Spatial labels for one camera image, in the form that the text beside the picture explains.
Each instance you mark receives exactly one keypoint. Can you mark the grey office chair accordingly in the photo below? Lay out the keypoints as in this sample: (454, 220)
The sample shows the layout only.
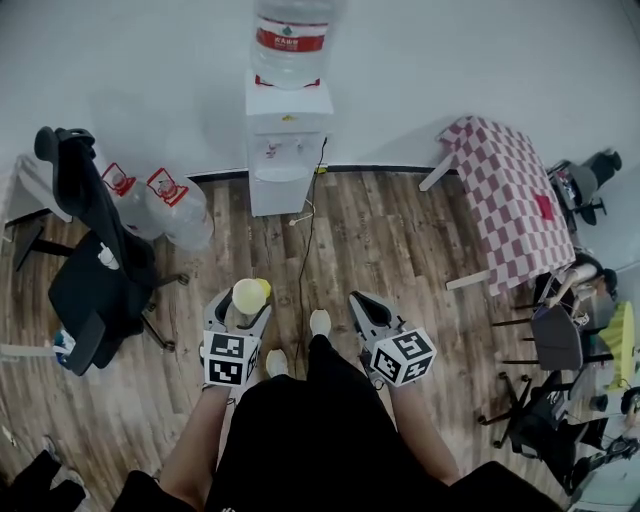
(585, 182)

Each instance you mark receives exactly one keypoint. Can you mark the person's left white shoe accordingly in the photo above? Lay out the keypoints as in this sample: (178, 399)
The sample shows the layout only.
(277, 363)

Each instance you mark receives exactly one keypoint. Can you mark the small white bottle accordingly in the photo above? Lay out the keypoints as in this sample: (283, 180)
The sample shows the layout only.
(107, 256)

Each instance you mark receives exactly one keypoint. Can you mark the blue and white bottle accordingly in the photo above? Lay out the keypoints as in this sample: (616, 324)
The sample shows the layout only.
(64, 342)

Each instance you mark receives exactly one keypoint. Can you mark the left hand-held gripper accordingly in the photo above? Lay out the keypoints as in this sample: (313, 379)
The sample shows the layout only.
(227, 359)

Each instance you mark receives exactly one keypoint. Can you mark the black jacket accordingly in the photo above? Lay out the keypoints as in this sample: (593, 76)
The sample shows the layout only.
(100, 210)

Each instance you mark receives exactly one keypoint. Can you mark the person's right white shoe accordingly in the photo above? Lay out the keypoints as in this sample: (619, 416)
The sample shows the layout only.
(320, 322)

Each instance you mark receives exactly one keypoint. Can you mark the clear water bottle red label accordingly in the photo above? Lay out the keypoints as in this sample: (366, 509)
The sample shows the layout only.
(291, 55)

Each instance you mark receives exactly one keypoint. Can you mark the person's black clothing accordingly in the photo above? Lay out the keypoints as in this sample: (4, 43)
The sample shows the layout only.
(315, 440)

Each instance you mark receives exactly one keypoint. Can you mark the black swivel chair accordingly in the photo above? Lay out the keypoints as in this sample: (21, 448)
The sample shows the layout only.
(540, 420)

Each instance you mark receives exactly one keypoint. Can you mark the table with checked cloth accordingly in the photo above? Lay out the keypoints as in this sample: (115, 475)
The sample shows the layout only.
(515, 200)

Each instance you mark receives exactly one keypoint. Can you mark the person's left forearm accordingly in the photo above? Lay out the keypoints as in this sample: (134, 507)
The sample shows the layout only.
(195, 450)

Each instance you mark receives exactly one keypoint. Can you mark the empty clear water jug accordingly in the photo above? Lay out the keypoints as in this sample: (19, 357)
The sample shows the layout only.
(131, 207)
(185, 215)

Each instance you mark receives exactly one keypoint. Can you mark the pale yellow cup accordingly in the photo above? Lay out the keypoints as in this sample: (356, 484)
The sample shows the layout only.
(246, 296)

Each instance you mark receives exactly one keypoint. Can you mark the black office chair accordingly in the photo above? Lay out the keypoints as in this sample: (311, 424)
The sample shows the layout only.
(80, 305)

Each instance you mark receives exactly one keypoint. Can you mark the person's white shoe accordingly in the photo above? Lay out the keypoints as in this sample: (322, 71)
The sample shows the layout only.
(277, 363)
(320, 322)

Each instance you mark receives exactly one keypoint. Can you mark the white desk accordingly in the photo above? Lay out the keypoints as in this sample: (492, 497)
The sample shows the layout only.
(27, 190)

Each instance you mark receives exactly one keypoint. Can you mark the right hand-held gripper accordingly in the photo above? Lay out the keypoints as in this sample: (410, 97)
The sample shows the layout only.
(402, 357)

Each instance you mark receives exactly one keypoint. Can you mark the red card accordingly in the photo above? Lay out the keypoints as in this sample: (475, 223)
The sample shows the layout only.
(543, 207)

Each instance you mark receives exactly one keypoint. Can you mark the yellow-green foam piece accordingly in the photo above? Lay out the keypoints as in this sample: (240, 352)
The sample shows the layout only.
(620, 345)

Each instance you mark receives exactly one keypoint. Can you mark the grey stool with black legs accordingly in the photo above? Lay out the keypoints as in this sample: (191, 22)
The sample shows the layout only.
(555, 337)

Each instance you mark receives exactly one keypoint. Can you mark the white water dispenser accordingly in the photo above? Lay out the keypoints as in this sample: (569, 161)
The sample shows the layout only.
(280, 197)

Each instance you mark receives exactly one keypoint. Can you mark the person's right forearm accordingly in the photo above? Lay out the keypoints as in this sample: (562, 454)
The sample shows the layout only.
(425, 435)

